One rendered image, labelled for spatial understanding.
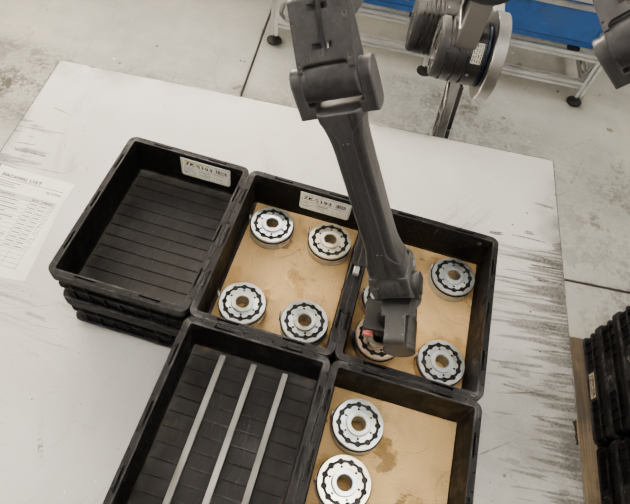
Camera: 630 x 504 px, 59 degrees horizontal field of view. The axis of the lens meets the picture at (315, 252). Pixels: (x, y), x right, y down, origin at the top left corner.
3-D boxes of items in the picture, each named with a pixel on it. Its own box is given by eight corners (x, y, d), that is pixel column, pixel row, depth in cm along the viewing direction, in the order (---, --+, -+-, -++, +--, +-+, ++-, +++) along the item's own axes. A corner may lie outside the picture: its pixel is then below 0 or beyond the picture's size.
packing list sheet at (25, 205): (-5, 163, 152) (-6, 162, 151) (78, 180, 152) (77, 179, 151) (-71, 264, 134) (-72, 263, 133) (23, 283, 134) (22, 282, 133)
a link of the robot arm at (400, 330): (419, 266, 93) (369, 268, 96) (415, 329, 87) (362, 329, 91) (431, 298, 103) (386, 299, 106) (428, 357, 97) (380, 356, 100)
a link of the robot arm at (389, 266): (374, 44, 70) (296, 59, 74) (367, 65, 66) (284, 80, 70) (428, 279, 97) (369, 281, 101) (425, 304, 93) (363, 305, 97)
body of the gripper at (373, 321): (412, 341, 108) (424, 327, 102) (361, 331, 108) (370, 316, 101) (414, 311, 112) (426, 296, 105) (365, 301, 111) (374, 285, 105)
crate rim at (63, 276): (133, 141, 135) (131, 134, 133) (251, 175, 133) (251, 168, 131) (47, 277, 113) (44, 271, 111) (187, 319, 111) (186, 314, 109)
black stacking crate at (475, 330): (365, 232, 140) (374, 205, 130) (480, 265, 138) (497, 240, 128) (326, 378, 118) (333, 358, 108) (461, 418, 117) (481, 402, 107)
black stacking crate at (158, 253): (139, 168, 142) (132, 137, 133) (249, 199, 141) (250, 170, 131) (61, 299, 121) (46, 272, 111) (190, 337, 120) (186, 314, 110)
